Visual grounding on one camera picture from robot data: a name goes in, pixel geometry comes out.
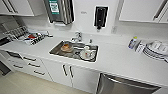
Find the stainless steel dishwasher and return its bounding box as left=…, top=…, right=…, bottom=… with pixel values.
left=95, top=72, right=163, bottom=94

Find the white mug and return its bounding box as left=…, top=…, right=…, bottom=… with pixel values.
left=79, top=45, right=96, bottom=61

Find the small chrome sink knob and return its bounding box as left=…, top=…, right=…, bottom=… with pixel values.
left=88, top=38, right=93, bottom=45

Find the chrome sink faucet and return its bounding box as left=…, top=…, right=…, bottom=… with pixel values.
left=70, top=30, right=84, bottom=43

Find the stainless steel sink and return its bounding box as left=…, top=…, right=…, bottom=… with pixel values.
left=48, top=39, right=100, bottom=63

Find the white sink base cabinet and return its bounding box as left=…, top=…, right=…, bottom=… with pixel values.
left=41, top=58, right=101, bottom=94

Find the black soap dispenser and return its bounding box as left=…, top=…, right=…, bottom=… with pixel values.
left=93, top=5, right=110, bottom=32

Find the steel paper towel dispenser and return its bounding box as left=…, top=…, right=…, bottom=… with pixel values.
left=43, top=0, right=75, bottom=27

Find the white blue soap bottle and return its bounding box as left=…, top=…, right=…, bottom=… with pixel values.
left=128, top=35, right=139, bottom=50

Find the red white packet pile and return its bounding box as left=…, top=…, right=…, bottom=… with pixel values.
left=19, top=29, right=54, bottom=46

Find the small white bottle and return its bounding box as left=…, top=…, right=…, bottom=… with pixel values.
left=136, top=41, right=145, bottom=53

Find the black built-in microwave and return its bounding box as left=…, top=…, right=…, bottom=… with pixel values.
left=6, top=51, right=24, bottom=61

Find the stack of white plates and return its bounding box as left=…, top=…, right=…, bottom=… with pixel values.
left=142, top=41, right=168, bottom=62

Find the white bowl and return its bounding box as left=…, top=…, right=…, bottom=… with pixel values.
left=149, top=40, right=166, bottom=51

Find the white wall outlet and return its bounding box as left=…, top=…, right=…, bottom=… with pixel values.
left=111, top=26, right=118, bottom=35

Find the small grey wall label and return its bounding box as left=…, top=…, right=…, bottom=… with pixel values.
left=80, top=11, right=88, bottom=15

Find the white wall cabinet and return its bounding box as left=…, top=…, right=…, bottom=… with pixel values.
left=0, top=0, right=46, bottom=18
left=118, top=0, right=168, bottom=24

